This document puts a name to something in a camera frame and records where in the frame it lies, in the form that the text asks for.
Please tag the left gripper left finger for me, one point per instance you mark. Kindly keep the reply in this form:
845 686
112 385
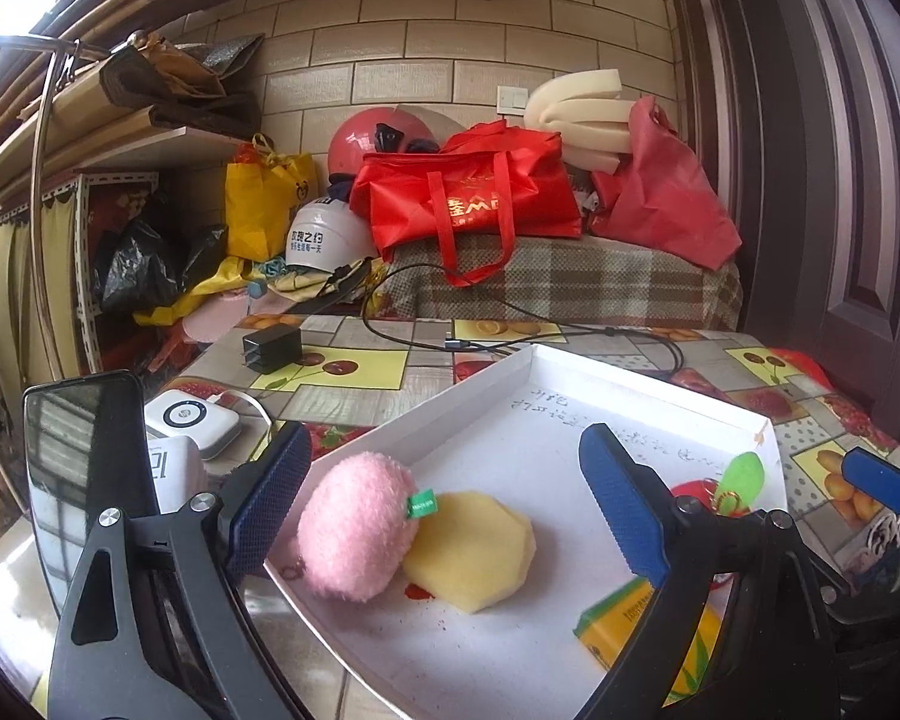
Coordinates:
154 626

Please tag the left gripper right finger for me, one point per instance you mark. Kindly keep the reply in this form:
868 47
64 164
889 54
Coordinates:
774 656

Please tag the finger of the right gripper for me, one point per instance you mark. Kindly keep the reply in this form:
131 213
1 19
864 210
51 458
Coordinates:
873 476

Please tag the red plush apple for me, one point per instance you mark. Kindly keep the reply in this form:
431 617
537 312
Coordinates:
731 495

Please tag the white round-button device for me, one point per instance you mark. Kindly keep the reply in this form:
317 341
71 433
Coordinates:
175 413

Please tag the pink fluffy plush ball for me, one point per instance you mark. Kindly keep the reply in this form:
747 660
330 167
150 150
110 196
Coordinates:
355 529

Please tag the fruit pattern tablecloth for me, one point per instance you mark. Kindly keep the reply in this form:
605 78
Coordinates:
353 376

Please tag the white shallow tray box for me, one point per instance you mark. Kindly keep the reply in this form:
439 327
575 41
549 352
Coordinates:
511 432

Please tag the black power adapter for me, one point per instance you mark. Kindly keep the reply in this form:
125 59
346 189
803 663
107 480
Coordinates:
272 348

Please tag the yellow octagonal sponge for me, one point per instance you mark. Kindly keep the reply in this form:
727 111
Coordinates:
474 552

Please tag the metal shelf rack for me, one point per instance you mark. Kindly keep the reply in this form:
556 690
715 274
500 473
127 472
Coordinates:
114 142

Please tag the black plastic bag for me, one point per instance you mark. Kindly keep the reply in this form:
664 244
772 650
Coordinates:
147 266

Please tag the dark red cloth bag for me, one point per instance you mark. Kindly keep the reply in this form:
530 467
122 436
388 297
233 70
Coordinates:
660 197

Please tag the plaid covered cabinet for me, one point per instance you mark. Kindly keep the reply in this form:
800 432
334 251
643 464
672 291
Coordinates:
586 280

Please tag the white helmet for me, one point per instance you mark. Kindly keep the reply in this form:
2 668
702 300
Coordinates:
325 235

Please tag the dark wooden door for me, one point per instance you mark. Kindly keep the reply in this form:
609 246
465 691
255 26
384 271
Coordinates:
794 108

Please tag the yellow shopping bag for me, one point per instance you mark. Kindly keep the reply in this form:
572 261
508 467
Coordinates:
263 191

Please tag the cream foam roll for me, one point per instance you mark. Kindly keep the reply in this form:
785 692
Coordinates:
587 111

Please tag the red tote bag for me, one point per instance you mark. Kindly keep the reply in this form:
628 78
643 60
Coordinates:
493 178

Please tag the red helmet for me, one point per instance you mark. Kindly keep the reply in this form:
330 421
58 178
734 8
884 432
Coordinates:
374 130

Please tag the black phone on mount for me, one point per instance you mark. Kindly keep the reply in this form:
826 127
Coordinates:
85 444

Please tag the white wall switch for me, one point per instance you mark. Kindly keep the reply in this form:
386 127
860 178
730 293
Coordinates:
511 100

